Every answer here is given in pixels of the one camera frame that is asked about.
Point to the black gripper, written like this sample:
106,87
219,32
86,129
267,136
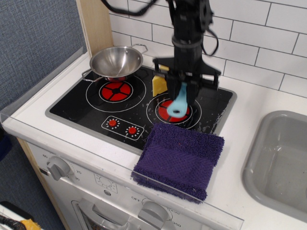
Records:
187,63

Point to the light blue dish brush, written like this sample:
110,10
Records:
178,108

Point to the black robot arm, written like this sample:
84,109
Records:
190,19

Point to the yellow cheese wedge toy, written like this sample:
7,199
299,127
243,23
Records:
158,84

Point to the right red stove button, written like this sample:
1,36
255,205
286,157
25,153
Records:
132,130

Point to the red stove button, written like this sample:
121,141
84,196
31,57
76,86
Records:
112,123
132,130

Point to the stainless steel bowl pot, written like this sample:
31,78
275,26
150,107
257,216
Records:
115,63

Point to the black toy stovetop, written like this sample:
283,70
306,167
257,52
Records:
88,106

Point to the purple folded towel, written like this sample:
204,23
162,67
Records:
178,161

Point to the left red stove button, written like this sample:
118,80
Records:
112,123

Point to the grey sink basin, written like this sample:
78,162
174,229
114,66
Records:
275,173

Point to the right grey oven knob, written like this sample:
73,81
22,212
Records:
153,214

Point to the grey oven knob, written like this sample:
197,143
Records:
57,167
153,214

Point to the white toy oven front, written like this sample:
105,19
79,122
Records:
88,201

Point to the left grey oven knob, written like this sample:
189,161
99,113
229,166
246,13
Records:
57,167

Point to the yellow black object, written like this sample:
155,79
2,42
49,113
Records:
26,224

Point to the light wooden side post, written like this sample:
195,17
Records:
96,25

